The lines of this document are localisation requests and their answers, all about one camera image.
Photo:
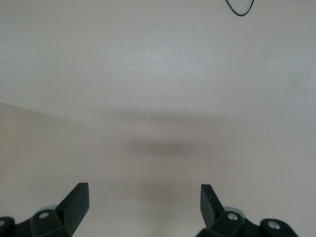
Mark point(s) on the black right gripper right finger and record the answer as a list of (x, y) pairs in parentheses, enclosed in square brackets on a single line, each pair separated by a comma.
[(209, 207)]

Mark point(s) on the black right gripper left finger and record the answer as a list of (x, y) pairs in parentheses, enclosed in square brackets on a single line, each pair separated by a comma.
[(72, 207)]

